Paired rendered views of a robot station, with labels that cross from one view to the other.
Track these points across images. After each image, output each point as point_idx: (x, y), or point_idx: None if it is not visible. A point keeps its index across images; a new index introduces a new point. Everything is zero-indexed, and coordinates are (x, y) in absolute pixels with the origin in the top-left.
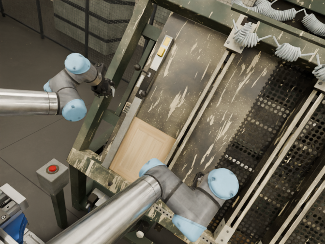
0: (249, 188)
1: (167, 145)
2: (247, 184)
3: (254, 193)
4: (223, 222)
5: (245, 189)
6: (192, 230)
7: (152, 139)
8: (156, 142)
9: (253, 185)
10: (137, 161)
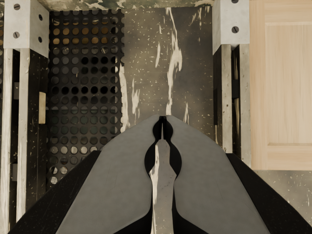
0: (25, 162)
1: (256, 144)
2: (38, 162)
3: (10, 155)
4: (38, 48)
5: (35, 149)
6: None
7: (301, 136)
8: (285, 137)
9: (22, 174)
10: (308, 60)
